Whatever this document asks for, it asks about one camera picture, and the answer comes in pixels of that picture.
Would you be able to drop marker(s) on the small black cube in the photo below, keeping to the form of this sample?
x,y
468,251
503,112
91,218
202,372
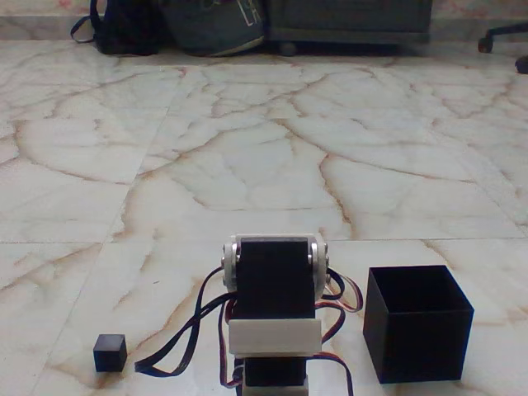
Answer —
x,y
109,352

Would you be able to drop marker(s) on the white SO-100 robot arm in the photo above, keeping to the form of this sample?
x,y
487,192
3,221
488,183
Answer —
x,y
274,280

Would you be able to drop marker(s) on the black box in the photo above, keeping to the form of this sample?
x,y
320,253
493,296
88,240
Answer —
x,y
416,342

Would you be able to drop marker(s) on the dark round cabinet caster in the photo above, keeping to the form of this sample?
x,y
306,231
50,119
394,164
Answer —
x,y
288,48

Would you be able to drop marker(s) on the grey fabric bag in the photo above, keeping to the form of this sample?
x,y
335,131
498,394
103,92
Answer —
x,y
214,29

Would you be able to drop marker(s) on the dark wooden cabinet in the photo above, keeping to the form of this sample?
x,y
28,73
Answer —
x,y
350,20

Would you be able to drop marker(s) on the dark backpack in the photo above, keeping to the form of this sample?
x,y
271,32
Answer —
x,y
123,29

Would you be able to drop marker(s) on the black office chair base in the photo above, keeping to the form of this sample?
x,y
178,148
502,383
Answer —
x,y
501,35

